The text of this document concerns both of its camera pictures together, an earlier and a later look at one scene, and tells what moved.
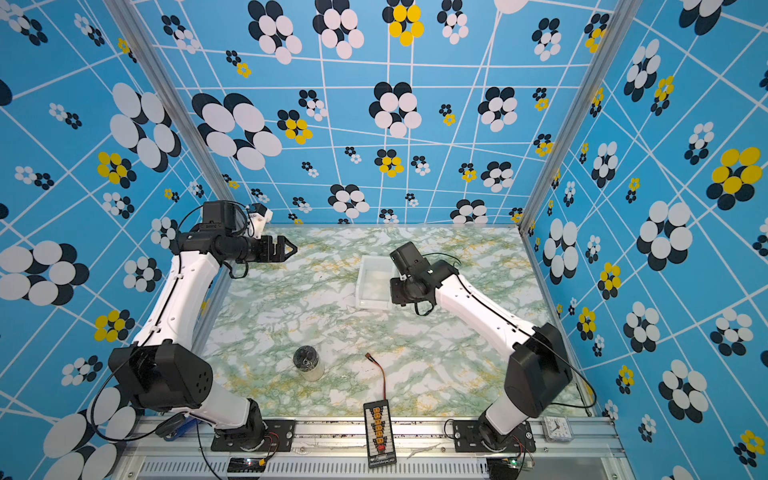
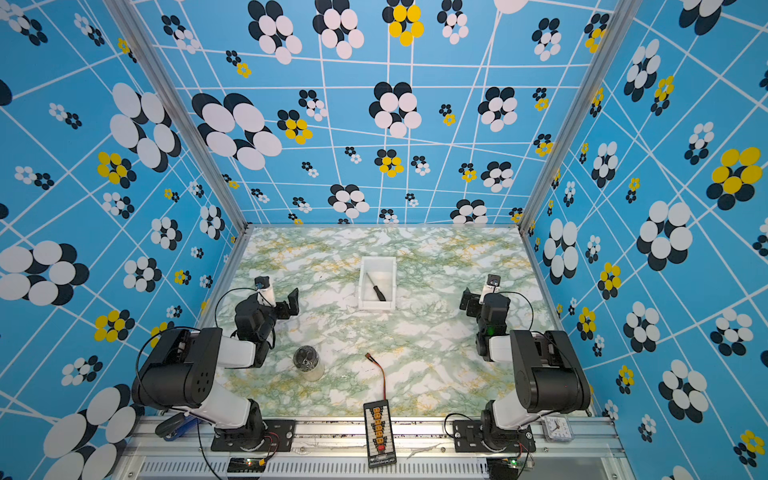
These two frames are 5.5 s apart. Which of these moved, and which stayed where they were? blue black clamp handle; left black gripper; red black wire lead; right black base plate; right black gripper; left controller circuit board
Moved: left black gripper; right black gripper
Stayed: left controller circuit board; red black wire lead; right black base plate; blue black clamp handle
